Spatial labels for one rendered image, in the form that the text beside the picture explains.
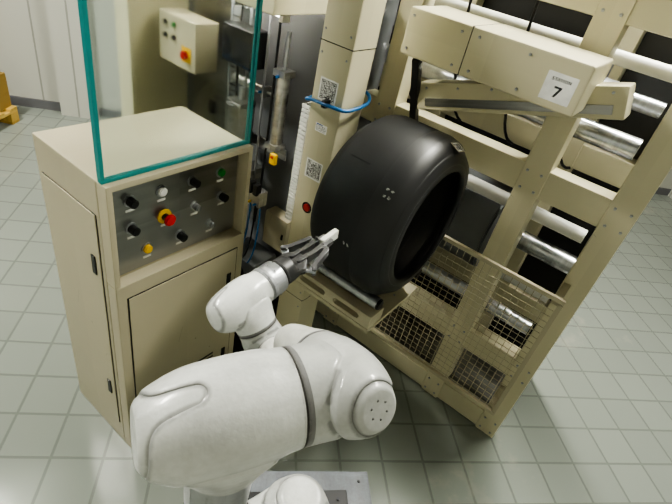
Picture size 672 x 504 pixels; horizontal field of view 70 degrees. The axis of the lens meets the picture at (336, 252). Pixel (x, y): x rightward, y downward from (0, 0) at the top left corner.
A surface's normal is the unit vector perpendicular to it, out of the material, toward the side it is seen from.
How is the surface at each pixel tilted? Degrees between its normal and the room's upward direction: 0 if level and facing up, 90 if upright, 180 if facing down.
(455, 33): 90
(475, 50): 90
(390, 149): 29
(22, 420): 0
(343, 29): 90
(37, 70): 90
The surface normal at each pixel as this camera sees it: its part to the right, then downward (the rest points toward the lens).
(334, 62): -0.61, 0.37
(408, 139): 0.00, -0.65
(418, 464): 0.19, -0.79
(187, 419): 0.10, -0.37
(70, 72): 0.10, 0.60
